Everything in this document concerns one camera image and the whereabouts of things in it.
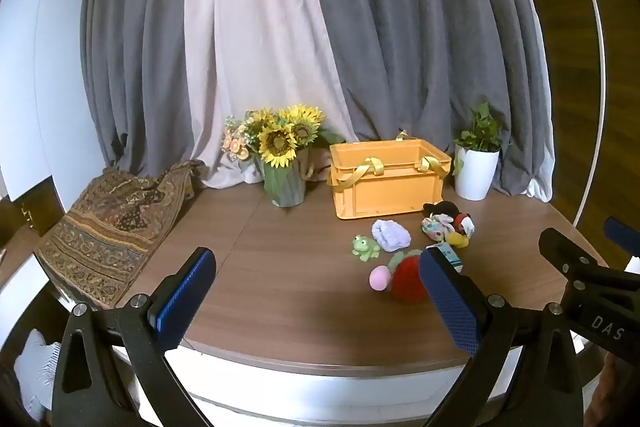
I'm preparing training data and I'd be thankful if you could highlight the patterned woven cloth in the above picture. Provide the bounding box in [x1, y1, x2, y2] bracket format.
[37, 159, 203, 310]

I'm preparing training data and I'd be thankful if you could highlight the pink egg toy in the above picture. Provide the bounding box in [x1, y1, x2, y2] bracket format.
[369, 265, 392, 293]

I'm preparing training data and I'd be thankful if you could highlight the green frog toy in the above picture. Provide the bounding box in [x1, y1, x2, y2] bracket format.
[352, 234, 381, 263]

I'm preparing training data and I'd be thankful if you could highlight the purple knitted cloth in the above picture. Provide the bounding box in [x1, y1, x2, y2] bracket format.
[371, 219, 412, 253]

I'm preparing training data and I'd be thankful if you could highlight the grey curtain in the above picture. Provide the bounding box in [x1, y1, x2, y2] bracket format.
[80, 0, 197, 178]
[299, 0, 551, 198]

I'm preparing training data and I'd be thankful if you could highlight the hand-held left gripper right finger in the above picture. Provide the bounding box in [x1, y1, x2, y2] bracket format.
[419, 248, 586, 427]

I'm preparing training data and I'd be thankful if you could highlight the pale pink curtain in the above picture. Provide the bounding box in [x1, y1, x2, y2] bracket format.
[184, 0, 362, 190]

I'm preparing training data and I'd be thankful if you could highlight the peach flower bunch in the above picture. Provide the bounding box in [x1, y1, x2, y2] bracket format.
[222, 116, 257, 164]

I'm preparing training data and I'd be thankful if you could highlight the sunflower bouquet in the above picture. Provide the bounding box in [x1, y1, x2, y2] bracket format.
[245, 104, 346, 168]

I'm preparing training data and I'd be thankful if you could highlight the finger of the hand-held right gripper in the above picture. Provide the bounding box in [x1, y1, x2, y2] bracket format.
[603, 217, 640, 255]
[539, 228, 608, 280]

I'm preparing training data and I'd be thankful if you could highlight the white cabinet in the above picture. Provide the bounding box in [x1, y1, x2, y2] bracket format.
[0, 0, 106, 202]

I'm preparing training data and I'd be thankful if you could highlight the mouse plush toy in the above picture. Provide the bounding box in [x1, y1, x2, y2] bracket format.
[421, 201, 476, 249]

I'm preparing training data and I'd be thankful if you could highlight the small blue white box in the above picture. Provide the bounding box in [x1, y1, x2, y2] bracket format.
[425, 243, 463, 273]

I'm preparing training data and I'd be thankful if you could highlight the red knitted strawberry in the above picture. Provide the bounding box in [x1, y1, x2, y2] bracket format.
[387, 249, 431, 305]

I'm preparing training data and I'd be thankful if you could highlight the white sheer curtain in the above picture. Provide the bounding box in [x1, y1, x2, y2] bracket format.
[522, 0, 557, 202]

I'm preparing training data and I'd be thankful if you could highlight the beige paper bag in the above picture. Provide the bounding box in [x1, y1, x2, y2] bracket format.
[300, 146, 332, 182]

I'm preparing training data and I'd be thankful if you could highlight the white textured cloth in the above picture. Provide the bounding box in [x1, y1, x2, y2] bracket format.
[14, 329, 63, 423]

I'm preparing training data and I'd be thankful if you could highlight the orange plastic crate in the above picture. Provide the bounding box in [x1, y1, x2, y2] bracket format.
[327, 130, 452, 221]

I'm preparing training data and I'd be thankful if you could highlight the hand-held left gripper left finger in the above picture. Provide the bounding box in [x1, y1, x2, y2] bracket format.
[51, 247, 217, 427]

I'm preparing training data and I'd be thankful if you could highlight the potted plant in white pot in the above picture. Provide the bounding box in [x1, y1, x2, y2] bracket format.
[451, 102, 505, 201]

